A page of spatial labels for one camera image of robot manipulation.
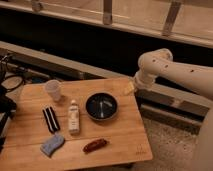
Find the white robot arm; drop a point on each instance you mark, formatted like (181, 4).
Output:
(196, 78)

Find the black equipment at left edge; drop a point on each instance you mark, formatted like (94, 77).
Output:
(6, 104)

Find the metal window bracket middle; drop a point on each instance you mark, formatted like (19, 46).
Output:
(107, 12)

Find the metal window bracket right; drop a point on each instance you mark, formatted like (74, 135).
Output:
(171, 17)

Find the dark ceramic bowl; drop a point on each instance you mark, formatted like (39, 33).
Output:
(101, 106)

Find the brown red sausage toy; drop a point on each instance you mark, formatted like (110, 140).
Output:
(95, 145)

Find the white plastic bottle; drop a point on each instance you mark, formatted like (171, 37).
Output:
(73, 118)

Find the metal window bracket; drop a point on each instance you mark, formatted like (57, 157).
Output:
(171, 17)
(107, 12)

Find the black white striped cloth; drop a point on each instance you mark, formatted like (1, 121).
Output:
(51, 120)

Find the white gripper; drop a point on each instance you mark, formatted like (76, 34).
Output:
(130, 88)

